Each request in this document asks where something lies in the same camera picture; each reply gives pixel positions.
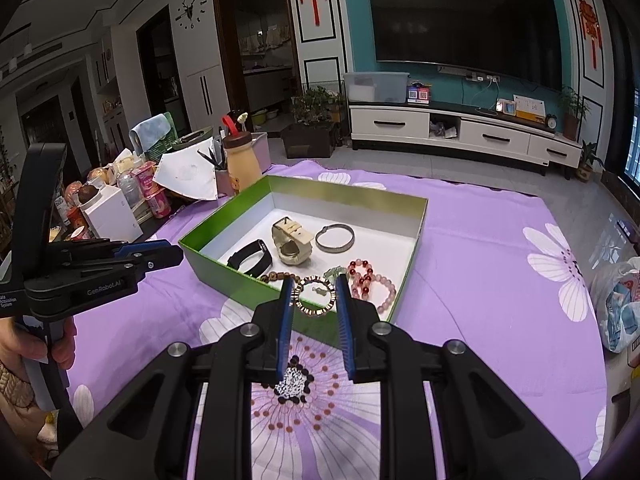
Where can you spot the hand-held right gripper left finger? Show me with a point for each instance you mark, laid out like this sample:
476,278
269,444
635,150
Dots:
285,325

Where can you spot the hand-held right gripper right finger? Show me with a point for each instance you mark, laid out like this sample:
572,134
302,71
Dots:
345,330

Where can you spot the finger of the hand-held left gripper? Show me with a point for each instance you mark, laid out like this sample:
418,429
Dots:
160,257
145,246

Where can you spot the green cardboard box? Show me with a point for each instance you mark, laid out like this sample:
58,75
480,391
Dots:
350,200

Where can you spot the person's left hand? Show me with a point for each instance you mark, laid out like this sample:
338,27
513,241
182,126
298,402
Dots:
25,345

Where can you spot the white drawer organizer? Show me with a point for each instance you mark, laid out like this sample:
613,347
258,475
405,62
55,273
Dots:
112,217

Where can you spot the pink yogurt cup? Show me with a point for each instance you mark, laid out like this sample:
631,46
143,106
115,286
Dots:
146,177
159,203

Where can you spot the clear water bottle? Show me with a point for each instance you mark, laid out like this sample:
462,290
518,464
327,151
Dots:
129,190

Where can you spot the red snack cup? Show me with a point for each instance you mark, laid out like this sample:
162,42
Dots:
77,216

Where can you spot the dark brown round object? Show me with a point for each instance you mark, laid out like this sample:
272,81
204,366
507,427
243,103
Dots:
87,193

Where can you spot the grey metal bangle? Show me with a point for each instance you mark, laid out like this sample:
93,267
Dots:
334,249

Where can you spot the white paper sheet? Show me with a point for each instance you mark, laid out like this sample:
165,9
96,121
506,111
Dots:
187,175

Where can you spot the beige wristwatch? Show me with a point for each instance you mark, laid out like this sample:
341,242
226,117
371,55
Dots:
302,237

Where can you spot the pen holder with pens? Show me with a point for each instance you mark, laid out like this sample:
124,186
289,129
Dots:
222,180

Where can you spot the light blue towel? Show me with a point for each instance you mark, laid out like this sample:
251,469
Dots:
150,132

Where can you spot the yellow bear bottle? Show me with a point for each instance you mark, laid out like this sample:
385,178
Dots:
242,170

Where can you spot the purple floral tablecloth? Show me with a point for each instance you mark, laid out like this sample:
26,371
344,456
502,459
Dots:
475,270

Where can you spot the black planter with plants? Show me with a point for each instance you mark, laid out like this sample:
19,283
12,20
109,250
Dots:
307,140

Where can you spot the white television cabinet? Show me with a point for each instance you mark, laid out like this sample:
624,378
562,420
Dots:
390,125

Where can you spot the clear plastic storage bin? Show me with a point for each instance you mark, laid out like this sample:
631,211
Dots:
375,87

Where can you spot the white plastic bag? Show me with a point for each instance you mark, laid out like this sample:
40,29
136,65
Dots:
617,305

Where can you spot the white power strip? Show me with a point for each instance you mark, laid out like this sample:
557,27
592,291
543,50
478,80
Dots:
470,74

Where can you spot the desk calendar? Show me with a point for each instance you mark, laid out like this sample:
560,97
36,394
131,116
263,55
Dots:
530,106

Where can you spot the small potted plant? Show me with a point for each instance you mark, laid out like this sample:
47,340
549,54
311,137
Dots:
586,165

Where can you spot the black alarm clock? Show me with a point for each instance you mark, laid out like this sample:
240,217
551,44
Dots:
551,122

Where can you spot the tall potted plant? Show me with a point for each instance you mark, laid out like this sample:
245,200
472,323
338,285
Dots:
572,110

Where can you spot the black television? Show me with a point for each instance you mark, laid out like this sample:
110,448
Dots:
465,25

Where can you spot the window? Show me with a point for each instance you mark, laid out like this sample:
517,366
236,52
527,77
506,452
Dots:
632,135

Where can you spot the deer wall clock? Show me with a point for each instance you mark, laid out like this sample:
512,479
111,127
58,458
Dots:
191,10

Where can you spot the small picture frame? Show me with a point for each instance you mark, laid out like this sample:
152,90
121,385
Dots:
506,108

